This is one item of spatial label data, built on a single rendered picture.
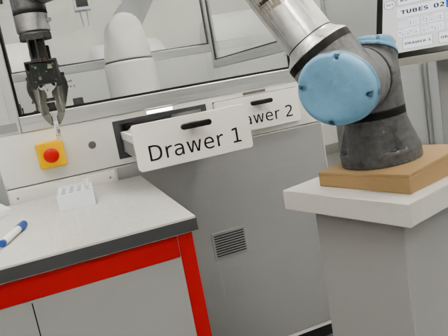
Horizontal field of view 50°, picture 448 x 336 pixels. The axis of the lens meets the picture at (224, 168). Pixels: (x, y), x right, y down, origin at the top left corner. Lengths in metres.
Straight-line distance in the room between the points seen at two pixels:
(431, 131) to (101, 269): 2.38
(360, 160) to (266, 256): 0.83
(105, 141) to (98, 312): 0.65
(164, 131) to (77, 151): 0.39
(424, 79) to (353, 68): 2.23
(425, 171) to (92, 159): 0.94
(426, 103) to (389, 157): 2.09
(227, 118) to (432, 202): 0.54
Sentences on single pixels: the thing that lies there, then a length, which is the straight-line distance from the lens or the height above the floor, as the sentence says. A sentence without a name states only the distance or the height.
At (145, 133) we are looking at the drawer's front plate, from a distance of 1.13.
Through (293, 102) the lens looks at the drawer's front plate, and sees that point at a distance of 1.62.
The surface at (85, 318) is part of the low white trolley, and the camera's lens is 0.94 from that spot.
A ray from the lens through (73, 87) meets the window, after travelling 1.47.
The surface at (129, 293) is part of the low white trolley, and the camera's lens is 0.94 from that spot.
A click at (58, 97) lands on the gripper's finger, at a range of 1.22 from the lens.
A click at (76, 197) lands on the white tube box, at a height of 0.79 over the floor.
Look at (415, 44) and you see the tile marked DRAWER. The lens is 1.76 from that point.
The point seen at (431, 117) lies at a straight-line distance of 2.99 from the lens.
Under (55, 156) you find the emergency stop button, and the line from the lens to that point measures 1.38.
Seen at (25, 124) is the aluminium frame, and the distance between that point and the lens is 1.46.
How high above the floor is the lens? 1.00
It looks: 10 degrees down
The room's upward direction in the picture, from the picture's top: 10 degrees counter-clockwise
